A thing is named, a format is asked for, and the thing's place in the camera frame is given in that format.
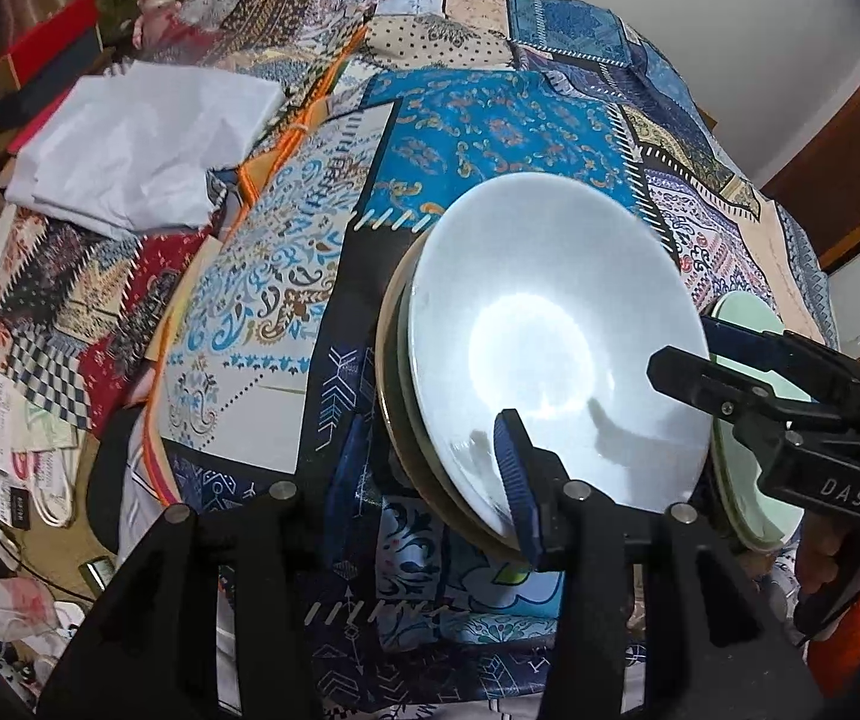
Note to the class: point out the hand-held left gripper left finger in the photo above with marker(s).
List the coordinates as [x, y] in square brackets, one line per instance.
[343, 510]

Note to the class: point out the patchwork printed blanket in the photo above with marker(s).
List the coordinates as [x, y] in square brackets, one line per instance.
[475, 112]

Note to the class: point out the white plastic bag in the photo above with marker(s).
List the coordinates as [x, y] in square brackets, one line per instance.
[17, 604]

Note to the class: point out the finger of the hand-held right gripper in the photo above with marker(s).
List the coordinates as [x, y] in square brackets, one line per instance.
[745, 345]
[700, 382]

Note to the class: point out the red box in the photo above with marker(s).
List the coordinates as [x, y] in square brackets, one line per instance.
[47, 45]

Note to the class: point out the green bowl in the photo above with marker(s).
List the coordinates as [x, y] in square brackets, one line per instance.
[745, 480]

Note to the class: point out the white bowl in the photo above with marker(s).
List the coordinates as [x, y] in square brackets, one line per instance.
[550, 277]

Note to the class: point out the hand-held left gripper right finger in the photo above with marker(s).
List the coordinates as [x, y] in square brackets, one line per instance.
[520, 495]

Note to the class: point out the pink bunny toy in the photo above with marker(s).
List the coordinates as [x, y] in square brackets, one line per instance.
[156, 7]

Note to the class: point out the white folded cloth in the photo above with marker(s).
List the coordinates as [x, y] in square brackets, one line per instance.
[137, 150]

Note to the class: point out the wooden door frame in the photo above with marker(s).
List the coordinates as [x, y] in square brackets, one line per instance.
[850, 165]

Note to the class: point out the person's right hand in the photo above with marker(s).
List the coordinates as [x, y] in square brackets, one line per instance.
[816, 562]

